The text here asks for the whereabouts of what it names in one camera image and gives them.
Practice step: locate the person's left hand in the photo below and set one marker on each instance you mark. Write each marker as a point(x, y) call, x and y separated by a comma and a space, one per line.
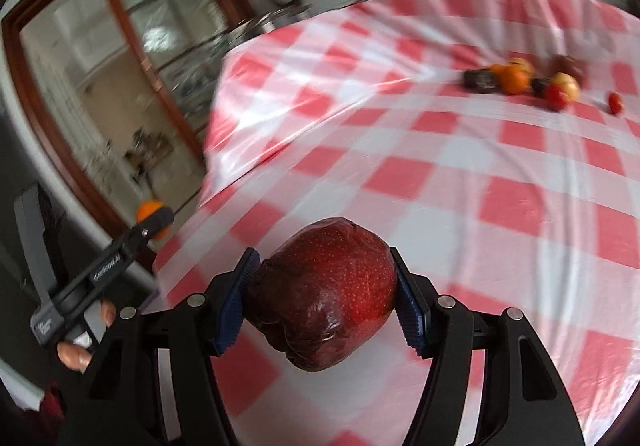
point(75, 357)

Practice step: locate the red tomato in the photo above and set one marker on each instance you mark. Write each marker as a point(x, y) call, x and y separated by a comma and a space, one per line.
point(615, 103)
point(556, 98)

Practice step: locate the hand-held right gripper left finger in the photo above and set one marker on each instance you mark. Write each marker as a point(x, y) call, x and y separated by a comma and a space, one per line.
point(235, 301)

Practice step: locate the red white checked tablecloth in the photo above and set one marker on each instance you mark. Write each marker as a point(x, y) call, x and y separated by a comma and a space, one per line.
point(450, 206)

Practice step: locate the yellow apple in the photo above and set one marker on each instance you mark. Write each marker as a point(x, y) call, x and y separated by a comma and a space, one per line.
point(567, 83)

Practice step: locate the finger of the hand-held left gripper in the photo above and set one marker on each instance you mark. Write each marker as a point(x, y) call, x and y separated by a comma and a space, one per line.
point(150, 231)

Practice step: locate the pale yellow peach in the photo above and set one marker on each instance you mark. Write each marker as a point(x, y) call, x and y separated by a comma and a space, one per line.
point(522, 63)

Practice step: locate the orange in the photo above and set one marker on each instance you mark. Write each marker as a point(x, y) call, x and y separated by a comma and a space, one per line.
point(514, 79)
point(147, 209)

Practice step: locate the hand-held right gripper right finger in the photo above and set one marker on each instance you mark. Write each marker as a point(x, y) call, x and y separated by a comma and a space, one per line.
point(407, 311)

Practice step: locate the person's dark red clothing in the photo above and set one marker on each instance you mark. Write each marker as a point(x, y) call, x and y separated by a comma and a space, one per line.
point(50, 406)

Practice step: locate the brown wooden door frame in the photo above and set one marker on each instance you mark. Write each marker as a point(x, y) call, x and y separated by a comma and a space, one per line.
point(15, 55)

